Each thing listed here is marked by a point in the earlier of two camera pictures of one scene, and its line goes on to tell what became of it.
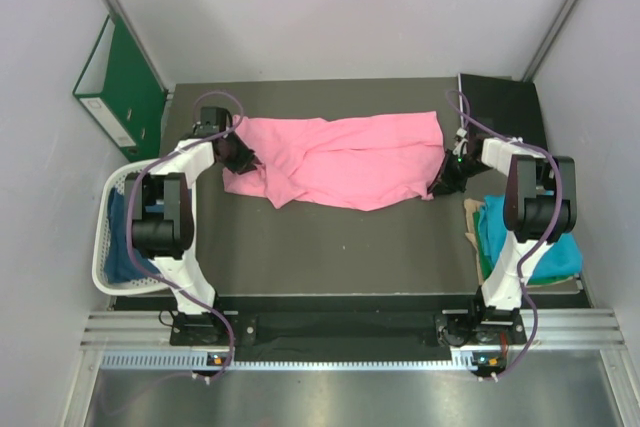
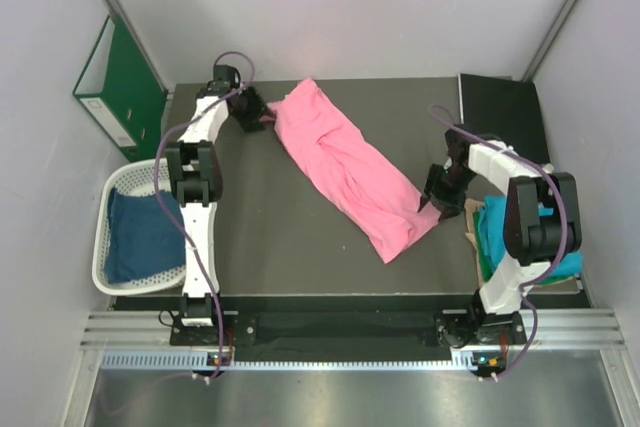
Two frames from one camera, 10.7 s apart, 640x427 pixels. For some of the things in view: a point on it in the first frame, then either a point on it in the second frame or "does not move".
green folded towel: [487, 263] does not move
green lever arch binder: [121, 92] does not move
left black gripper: [246, 159] to [257, 109]
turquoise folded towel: [561, 259] does not move
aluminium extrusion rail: [559, 328] does not move
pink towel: [369, 161] to [382, 201]
